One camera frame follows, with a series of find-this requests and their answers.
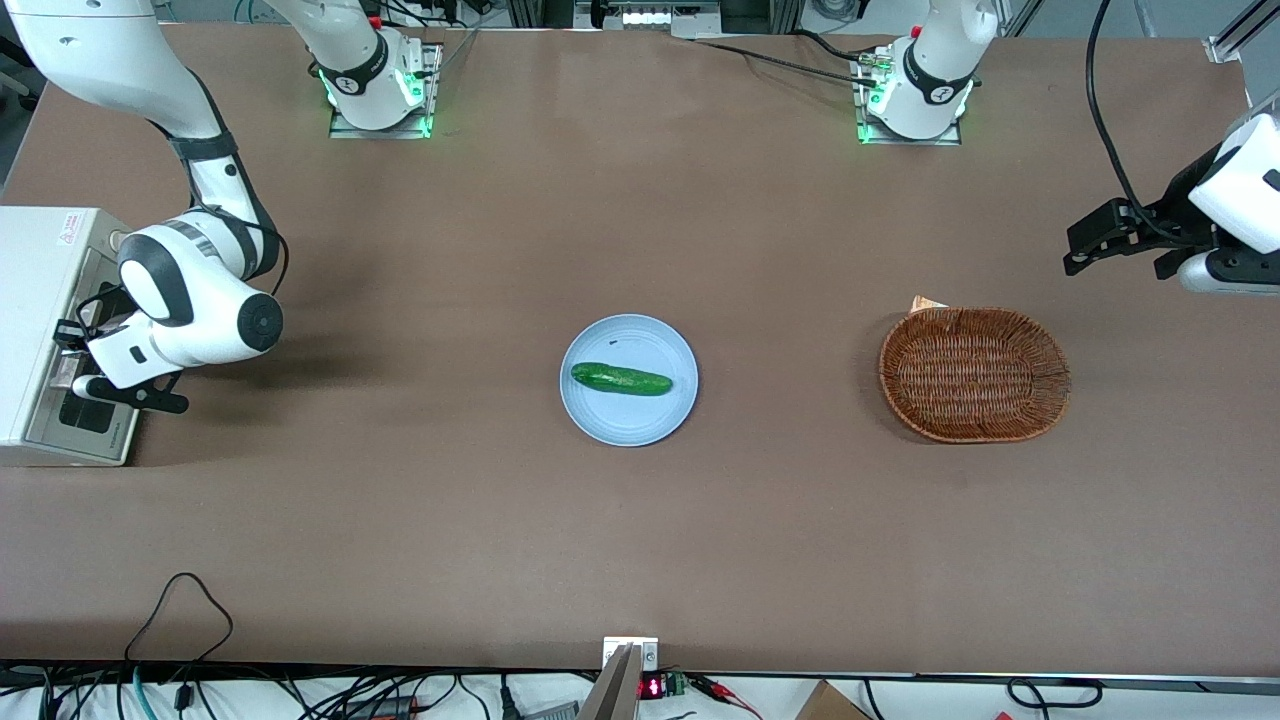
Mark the black power adapter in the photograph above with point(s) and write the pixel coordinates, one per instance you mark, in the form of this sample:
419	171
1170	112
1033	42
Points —
385	708

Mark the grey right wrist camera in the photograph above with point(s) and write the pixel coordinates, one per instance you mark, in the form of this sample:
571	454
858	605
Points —
150	400

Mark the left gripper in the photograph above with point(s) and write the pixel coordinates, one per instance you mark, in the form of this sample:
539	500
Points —
1170	217

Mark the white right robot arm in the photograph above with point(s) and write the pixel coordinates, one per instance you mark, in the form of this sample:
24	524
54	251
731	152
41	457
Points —
100	60

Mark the silver toaster oven body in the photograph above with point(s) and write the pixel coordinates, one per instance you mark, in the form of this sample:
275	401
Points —
30	330

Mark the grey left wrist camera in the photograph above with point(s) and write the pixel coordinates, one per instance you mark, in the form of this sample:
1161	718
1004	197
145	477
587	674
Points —
1230	275

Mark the silver knob with wide grip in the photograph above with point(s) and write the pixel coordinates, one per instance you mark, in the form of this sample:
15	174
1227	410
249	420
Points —
118	241

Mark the white mounting bracket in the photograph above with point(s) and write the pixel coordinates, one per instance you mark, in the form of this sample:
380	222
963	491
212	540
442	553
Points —
650	655

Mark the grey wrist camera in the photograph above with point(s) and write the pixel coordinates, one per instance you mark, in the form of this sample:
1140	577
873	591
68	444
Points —
1230	275
150	400

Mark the brown wicker basket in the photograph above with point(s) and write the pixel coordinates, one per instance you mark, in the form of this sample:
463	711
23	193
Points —
975	375

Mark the red digit display module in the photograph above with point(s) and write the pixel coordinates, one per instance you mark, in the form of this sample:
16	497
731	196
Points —
651	688

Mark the green terminal block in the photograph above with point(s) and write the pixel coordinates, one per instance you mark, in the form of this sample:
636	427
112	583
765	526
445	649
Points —
675	685

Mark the silver device with lights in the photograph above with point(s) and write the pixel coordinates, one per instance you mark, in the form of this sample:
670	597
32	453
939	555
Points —
650	15

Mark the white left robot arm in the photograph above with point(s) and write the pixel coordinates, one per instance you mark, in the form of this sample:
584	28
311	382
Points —
935	60

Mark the brown cardboard box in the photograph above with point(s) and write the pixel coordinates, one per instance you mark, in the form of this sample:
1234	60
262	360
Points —
830	705

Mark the grey metal bar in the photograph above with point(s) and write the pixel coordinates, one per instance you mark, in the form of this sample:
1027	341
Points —
612	695

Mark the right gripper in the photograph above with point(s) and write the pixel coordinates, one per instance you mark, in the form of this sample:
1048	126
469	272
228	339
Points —
84	331

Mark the light blue round plate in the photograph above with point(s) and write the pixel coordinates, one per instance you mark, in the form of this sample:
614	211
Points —
630	420

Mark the aluminium frame profile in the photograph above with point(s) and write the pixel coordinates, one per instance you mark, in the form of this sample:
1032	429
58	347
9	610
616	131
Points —
1245	30

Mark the green cucumber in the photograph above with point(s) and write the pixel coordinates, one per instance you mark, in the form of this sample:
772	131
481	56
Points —
620	379

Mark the tan paper tag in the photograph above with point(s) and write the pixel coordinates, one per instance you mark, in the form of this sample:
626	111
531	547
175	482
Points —
927	303

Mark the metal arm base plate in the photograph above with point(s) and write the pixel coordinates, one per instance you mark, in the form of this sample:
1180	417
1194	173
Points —
380	132
910	141

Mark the red clip leads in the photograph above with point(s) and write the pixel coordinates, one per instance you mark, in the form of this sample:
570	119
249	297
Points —
722	688

